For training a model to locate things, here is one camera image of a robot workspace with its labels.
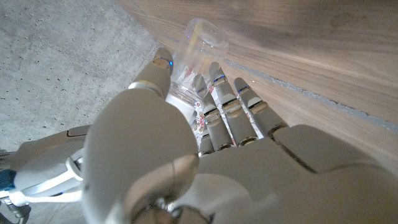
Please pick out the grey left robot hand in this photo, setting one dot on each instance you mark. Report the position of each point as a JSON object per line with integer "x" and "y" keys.
{"x": 248, "y": 177}

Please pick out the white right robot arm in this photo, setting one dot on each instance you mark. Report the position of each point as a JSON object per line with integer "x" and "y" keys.
{"x": 46, "y": 177}

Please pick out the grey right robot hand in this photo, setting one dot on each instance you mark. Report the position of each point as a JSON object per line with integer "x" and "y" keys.
{"x": 46, "y": 146}

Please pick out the floral backdrop cloth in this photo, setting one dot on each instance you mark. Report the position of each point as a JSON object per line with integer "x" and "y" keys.
{"x": 200, "y": 119}

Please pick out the clear medicine bottle white cap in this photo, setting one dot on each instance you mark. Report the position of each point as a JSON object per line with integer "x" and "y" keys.
{"x": 199, "y": 43}

